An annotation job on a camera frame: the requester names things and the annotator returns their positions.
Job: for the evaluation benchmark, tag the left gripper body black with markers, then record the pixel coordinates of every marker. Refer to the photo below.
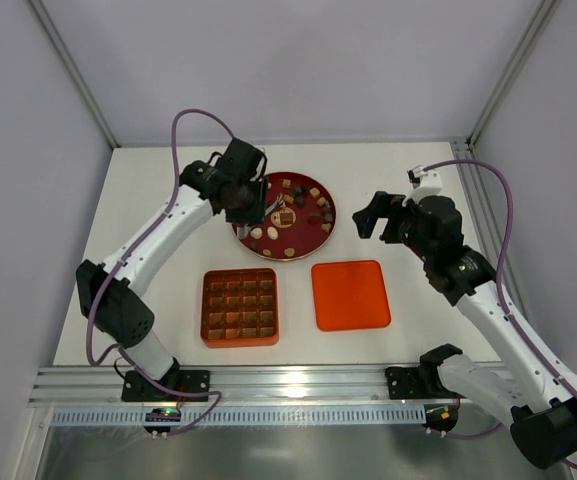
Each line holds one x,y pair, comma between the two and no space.
247,215

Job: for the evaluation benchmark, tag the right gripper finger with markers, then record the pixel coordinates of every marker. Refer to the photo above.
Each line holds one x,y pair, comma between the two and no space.
390,232
365,219

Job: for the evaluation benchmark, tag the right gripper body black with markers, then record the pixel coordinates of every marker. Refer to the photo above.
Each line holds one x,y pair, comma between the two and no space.
388,220

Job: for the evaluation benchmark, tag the silver metal tongs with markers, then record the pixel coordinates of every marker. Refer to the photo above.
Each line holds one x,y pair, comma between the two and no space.
242,231

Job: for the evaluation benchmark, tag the white shell chocolate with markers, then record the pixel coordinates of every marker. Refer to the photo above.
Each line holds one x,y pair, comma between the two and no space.
256,233

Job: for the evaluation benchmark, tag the white oval chocolate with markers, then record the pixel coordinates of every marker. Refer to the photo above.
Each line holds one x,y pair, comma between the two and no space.
272,233

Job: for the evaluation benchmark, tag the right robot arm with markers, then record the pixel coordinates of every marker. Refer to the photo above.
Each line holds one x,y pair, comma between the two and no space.
539,405

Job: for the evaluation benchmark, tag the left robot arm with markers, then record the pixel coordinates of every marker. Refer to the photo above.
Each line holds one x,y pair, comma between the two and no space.
111,292

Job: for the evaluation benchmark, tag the orange chocolate box tray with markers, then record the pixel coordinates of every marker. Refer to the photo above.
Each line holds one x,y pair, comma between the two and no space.
239,308

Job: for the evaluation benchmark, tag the red round plate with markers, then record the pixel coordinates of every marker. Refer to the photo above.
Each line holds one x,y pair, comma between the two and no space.
302,222

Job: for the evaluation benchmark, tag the orange box lid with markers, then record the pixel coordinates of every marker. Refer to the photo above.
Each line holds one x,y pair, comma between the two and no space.
350,295

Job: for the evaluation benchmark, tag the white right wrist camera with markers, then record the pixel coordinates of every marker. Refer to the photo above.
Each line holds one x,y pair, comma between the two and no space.
425,182

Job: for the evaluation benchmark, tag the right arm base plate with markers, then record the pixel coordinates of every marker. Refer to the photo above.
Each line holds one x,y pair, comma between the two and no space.
413,383

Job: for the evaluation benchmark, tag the aluminium front rail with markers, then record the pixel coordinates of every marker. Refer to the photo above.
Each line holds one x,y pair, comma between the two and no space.
249,384

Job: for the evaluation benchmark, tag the white slotted cable duct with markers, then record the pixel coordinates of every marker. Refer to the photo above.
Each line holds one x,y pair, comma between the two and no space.
231,415

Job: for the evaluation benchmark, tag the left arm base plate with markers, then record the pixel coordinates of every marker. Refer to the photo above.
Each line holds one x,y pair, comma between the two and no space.
190,385

